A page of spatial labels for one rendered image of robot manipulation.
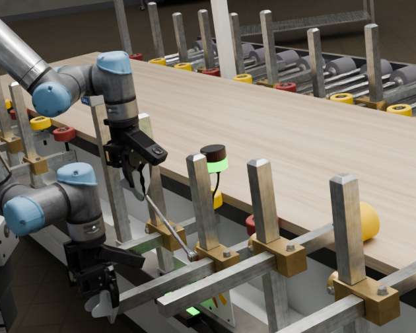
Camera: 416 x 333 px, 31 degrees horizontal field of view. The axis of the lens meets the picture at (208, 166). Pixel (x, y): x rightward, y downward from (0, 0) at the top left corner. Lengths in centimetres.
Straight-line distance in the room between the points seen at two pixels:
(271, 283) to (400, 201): 43
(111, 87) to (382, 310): 80
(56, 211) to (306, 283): 70
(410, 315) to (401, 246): 14
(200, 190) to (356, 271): 50
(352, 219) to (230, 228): 83
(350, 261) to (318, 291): 53
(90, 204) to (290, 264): 42
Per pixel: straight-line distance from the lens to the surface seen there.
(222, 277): 147
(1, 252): 185
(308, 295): 192
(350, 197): 131
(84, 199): 153
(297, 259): 152
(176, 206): 237
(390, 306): 135
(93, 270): 159
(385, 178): 201
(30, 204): 148
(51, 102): 164
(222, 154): 173
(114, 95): 175
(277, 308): 163
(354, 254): 136
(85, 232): 155
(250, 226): 180
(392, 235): 170
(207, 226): 177
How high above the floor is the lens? 165
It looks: 20 degrees down
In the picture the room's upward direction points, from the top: 9 degrees counter-clockwise
